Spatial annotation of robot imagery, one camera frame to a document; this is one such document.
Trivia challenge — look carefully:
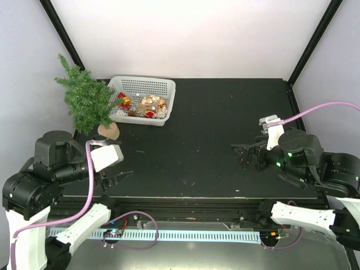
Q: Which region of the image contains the brown pine cone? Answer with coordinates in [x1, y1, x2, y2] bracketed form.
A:
[128, 110, 137, 117]

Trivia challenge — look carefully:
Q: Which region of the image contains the white plastic basket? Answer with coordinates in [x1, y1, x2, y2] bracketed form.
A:
[108, 76, 176, 127]

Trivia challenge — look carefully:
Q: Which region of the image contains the red gold gift ornament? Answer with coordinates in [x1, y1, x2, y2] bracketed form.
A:
[116, 92, 131, 110]

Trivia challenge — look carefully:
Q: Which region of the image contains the left black frame post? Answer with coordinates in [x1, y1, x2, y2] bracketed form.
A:
[39, 0, 86, 70]

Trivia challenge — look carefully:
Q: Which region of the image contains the white slotted cable duct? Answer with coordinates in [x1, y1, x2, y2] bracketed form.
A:
[49, 227, 262, 244]

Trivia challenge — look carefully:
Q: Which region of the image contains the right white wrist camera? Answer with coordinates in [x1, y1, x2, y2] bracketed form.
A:
[259, 115, 284, 150]

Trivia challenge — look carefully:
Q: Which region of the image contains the circuit board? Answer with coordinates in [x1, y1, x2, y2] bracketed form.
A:
[262, 228, 290, 240]
[103, 228, 124, 238]

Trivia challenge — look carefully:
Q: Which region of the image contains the red santa ornament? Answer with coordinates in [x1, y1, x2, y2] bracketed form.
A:
[144, 111, 157, 118]

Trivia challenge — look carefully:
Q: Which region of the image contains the beige burlap sack ornament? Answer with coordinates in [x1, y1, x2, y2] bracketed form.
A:
[136, 95, 167, 112]

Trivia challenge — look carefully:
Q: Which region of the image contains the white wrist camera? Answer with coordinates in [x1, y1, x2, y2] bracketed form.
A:
[91, 145, 124, 172]
[259, 115, 284, 150]

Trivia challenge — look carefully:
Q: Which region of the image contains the white snowflake ornament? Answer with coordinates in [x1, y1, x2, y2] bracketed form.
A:
[155, 107, 168, 119]

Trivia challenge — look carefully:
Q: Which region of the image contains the right black frame post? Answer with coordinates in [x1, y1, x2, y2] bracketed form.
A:
[287, 0, 343, 87]

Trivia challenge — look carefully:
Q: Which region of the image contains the small green christmas tree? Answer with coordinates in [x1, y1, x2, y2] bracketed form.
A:
[55, 54, 123, 135]

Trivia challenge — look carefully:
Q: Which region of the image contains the silver star ornament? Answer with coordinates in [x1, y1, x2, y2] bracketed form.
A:
[116, 108, 128, 116]

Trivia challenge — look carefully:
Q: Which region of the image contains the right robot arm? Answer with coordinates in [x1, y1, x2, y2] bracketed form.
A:
[231, 128, 359, 250]

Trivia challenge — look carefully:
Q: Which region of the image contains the right circuit board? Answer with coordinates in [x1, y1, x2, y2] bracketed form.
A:
[262, 228, 290, 240]

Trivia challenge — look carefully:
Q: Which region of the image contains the black frame post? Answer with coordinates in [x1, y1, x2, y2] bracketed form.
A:
[39, 0, 86, 70]
[287, 0, 343, 87]

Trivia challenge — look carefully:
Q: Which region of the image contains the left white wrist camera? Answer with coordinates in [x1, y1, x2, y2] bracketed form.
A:
[91, 145, 124, 172]

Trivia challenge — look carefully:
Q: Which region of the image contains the left circuit board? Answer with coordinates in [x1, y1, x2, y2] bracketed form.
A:
[103, 228, 124, 238]

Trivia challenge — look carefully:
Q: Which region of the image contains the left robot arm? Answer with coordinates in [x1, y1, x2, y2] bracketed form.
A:
[2, 130, 124, 269]

